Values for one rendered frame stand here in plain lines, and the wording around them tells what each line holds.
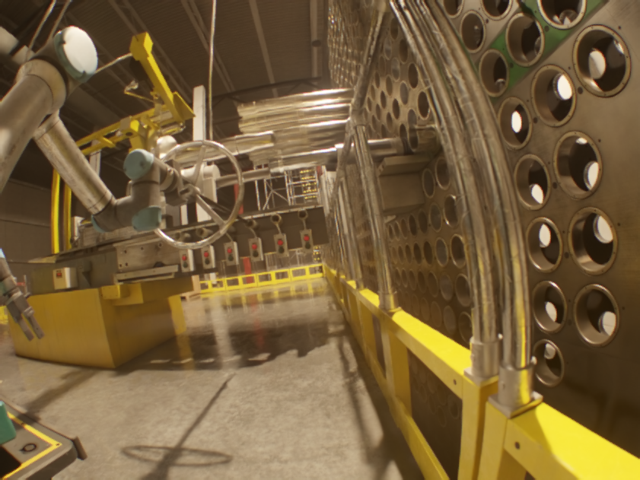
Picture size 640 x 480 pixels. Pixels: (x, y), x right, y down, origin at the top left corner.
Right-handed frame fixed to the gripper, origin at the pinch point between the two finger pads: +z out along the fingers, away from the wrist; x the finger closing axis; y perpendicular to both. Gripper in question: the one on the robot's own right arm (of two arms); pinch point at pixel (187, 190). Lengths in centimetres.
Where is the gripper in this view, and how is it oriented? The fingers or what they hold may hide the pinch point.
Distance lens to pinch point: 97.1
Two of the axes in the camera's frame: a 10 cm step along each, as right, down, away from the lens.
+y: 9.5, -3.1, 0.3
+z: -0.1, 0.7, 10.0
